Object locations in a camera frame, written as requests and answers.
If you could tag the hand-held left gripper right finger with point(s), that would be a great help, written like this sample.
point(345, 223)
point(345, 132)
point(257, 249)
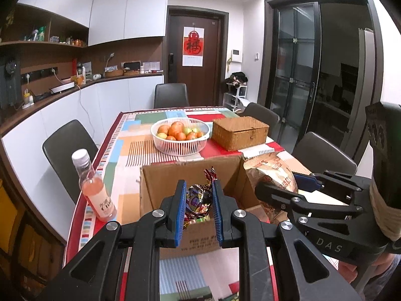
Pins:
point(217, 216)

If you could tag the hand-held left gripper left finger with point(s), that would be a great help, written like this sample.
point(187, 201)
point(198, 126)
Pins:
point(179, 216)

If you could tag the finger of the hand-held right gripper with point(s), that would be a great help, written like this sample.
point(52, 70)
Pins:
point(275, 194)
point(308, 182)

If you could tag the tan snack bag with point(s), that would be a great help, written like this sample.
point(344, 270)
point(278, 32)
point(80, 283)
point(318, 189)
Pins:
point(275, 169)

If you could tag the colourful foil candy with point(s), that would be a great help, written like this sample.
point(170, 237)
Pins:
point(195, 197)

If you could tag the brown cardboard box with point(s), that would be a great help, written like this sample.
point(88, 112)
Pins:
point(150, 191)

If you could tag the person's right hand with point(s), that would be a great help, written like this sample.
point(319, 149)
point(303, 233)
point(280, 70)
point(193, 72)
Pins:
point(347, 272)

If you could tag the grey dining chair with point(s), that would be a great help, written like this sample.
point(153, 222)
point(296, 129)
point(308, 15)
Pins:
point(322, 153)
point(261, 116)
point(65, 150)
point(171, 95)

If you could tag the white fruit basket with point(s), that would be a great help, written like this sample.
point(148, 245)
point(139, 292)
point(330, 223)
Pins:
point(178, 147)

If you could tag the woven lidded basket box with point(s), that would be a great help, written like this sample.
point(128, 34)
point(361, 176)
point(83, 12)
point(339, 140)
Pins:
point(239, 133)

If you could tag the pink drink bottle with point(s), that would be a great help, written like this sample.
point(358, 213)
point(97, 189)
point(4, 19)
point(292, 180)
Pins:
point(97, 197)

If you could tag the pile of oranges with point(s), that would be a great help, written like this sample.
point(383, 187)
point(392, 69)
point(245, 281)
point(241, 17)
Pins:
point(177, 130)

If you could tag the white shoe rack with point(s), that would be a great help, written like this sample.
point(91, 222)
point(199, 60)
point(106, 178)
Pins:
point(233, 97)

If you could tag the black framed glass door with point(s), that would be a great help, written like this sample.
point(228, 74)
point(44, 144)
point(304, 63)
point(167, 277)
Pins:
point(294, 69)

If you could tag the dark clothes pile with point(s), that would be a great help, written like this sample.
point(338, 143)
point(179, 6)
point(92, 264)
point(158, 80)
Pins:
point(237, 77)

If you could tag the dark brown door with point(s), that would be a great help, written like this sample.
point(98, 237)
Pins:
point(213, 81)

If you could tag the white lower cabinets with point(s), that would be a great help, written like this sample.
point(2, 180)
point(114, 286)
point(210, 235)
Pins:
point(119, 97)

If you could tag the white cabinets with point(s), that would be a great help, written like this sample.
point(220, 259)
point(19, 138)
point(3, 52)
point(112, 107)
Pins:
point(125, 12)
point(119, 97)

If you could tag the white paper stand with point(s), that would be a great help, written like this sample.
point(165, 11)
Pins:
point(152, 65)

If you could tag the brown tray box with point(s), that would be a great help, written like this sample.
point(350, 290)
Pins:
point(131, 68)

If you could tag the small wicker basket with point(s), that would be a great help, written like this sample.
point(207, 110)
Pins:
point(113, 73)

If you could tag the orange jar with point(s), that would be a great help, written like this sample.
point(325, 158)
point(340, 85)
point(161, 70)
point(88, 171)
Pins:
point(78, 80)

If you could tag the white desk lamp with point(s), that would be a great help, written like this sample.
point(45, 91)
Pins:
point(109, 59)

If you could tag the flat white counter appliance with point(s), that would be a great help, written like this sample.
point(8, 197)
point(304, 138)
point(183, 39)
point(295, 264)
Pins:
point(62, 87)

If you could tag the yellow bottle in holder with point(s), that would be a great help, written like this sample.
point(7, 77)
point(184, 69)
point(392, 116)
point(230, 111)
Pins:
point(27, 99)

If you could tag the white upper cabinets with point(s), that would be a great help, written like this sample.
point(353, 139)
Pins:
point(125, 12)

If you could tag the white wall intercom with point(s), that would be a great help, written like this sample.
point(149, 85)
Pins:
point(236, 55)

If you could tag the red and white wall calendar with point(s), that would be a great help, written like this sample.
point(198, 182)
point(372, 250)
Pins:
point(193, 47)

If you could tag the black wall appliance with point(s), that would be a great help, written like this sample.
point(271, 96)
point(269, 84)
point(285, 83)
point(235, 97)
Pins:
point(9, 84)

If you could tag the wooden wall shelf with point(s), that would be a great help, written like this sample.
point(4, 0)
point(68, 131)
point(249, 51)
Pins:
point(37, 43)

